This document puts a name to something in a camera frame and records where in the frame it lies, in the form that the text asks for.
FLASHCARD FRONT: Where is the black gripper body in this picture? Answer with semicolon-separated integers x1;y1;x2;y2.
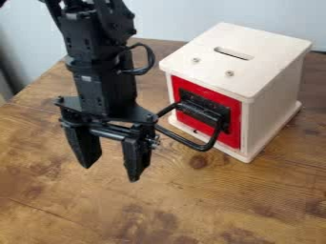
56;58;158;148

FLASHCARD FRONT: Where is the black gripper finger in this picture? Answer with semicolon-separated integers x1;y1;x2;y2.
62;122;102;169
122;138;151;182

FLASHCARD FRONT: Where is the black metal drawer handle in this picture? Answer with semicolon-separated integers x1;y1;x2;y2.
152;88;231;153

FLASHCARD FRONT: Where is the red drawer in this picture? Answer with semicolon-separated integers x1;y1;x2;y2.
173;76;242;149

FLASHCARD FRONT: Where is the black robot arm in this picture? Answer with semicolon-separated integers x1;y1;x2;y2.
40;0;158;182

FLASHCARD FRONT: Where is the left screw on box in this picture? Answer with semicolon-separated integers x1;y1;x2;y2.
191;57;201;63

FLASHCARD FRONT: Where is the screw on box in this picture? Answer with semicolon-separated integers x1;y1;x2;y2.
226;71;234;77
191;57;201;63

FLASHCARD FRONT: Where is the right screw on box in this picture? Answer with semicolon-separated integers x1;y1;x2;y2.
226;71;234;77

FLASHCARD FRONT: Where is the white wooden box cabinet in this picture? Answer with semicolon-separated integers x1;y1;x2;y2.
159;23;313;163

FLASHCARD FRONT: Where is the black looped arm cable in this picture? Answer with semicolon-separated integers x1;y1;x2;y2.
114;42;156;76

